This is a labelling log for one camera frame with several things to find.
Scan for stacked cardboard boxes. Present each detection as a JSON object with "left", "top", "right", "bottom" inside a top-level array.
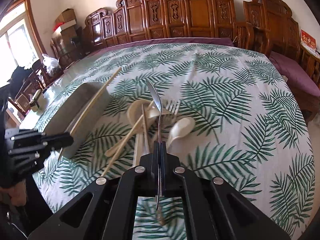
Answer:
[{"left": 52, "top": 8, "right": 77, "bottom": 40}]

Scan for dark brown wooden chopstick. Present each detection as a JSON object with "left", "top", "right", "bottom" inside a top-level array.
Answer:
[{"left": 141, "top": 104, "right": 150, "bottom": 154}]

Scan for grey metal tray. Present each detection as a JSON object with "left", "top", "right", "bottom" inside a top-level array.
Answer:
[{"left": 44, "top": 82, "right": 111, "bottom": 159}]

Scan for white plastic bag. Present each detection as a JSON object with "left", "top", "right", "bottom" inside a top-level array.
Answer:
[{"left": 42, "top": 54, "right": 61, "bottom": 77}]

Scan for metal spoon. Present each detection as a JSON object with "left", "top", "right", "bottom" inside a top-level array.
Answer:
[{"left": 146, "top": 78, "right": 166, "bottom": 227}]

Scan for carved wooden bench back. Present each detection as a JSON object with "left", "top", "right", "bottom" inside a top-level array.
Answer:
[{"left": 84, "top": 0, "right": 236, "bottom": 49}]

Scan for red paper box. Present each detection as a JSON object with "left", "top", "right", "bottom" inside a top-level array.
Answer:
[{"left": 300, "top": 29, "right": 316, "bottom": 50}]

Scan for cream plastic fork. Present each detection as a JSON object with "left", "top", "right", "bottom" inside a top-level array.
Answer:
[{"left": 161, "top": 99, "right": 181, "bottom": 128}]

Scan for purple seat cushion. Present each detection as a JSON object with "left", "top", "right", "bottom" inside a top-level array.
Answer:
[{"left": 269, "top": 51, "right": 319, "bottom": 97}]

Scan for person's left hand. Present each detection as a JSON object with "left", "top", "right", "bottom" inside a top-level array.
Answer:
[{"left": 0, "top": 179, "right": 27, "bottom": 206}]

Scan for carved wooden armchair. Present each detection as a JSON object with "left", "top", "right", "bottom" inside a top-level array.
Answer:
[{"left": 234, "top": 0, "right": 300, "bottom": 61}]

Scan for window with wooden frame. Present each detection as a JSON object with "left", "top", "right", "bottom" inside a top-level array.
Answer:
[{"left": 1, "top": 0, "right": 47, "bottom": 85}]

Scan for light bamboo chopstick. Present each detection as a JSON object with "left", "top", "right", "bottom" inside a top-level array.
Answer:
[
  {"left": 70, "top": 67, "right": 122, "bottom": 136},
  {"left": 101, "top": 101, "right": 153, "bottom": 176}
]

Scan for cream plastic spoon small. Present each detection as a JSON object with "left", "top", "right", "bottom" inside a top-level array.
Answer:
[{"left": 166, "top": 117, "right": 195, "bottom": 148}]

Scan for palm leaf tablecloth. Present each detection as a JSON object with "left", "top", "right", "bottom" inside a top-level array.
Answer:
[{"left": 30, "top": 42, "right": 316, "bottom": 239}]

